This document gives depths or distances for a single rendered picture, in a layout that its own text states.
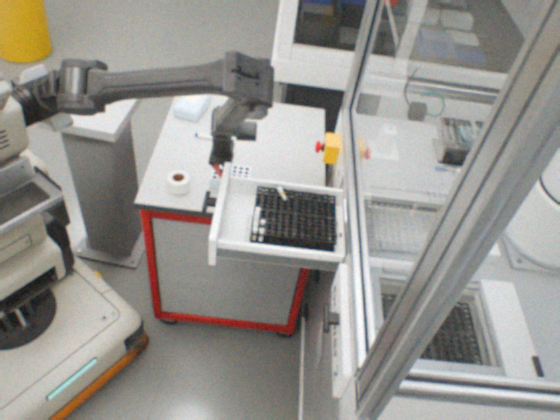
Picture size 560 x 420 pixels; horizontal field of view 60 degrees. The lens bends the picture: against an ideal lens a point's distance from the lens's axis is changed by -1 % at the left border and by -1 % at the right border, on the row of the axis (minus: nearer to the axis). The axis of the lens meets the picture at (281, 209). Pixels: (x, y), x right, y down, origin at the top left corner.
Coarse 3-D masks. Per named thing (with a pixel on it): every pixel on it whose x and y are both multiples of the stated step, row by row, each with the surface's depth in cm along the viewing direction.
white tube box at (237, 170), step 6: (222, 168) 156; (234, 168) 157; (240, 168) 157; (246, 168) 157; (216, 174) 154; (234, 174) 154; (240, 174) 155; (246, 174) 155; (210, 180) 152; (216, 180) 152; (210, 186) 153; (216, 186) 153
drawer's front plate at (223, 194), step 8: (224, 168) 136; (224, 176) 134; (224, 184) 132; (224, 192) 130; (224, 200) 131; (216, 208) 125; (224, 208) 135; (216, 216) 123; (216, 224) 122; (216, 232) 120; (216, 240) 120; (216, 248) 122; (216, 256) 125
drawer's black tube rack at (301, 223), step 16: (272, 192) 136; (288, 192) 137; (304, 192) 137; (272, 208) 132; (288, 208) 132; (304, 208) 133; (320, 208) 134; (272, 224) 128; (288, 224) 128; (304, 224) 129; (320, 224) 133; (336, 224) 130; (256, 240) 127; (272, 240) 128; (288, 240) 128; (304, 240) 125; (320, 240) 129; (336, 240) 126
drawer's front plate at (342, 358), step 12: (336, 276) 120; (336, 288) 118; (336, 300) 116; (348, 300) 110; (348, 312) 108; (348, 324) 106; (336, 336) 110; (348, 336) 104; (336, 348) 108; (348, 348) 102; (336, 360) 107; (348, 360) 100; (348, 372) 98; (336, 384) 103; (336, 396) 105
